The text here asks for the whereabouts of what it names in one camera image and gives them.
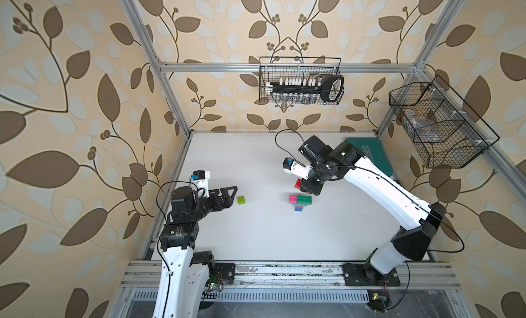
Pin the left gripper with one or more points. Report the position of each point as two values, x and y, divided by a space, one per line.
227 202

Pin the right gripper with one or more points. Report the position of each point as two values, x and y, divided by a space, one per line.
305 185

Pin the red lego brick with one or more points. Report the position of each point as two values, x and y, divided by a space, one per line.
297 184

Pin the dark green lego brick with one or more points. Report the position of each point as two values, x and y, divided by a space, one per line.
304 200

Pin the pink small lego brick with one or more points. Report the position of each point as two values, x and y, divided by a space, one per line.
292 199

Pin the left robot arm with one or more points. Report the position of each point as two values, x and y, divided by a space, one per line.
187 275

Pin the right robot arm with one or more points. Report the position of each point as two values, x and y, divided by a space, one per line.
419 220

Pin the green plastic tool case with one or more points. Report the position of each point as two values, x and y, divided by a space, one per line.
373 149

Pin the black socket tool set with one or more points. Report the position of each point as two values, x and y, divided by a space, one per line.
322 89

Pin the plastic bag in basket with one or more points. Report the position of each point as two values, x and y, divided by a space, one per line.
424 129

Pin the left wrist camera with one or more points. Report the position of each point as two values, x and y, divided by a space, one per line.
200 178

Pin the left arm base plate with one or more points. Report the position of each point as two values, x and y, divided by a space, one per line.
222 274

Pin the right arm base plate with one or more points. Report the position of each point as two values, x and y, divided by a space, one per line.
365 275

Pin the aluminium front rail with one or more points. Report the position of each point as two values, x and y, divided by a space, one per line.
332 275

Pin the back wire basket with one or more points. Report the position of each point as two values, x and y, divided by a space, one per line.
272 68

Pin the right wall wire basket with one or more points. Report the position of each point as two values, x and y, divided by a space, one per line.
464 133

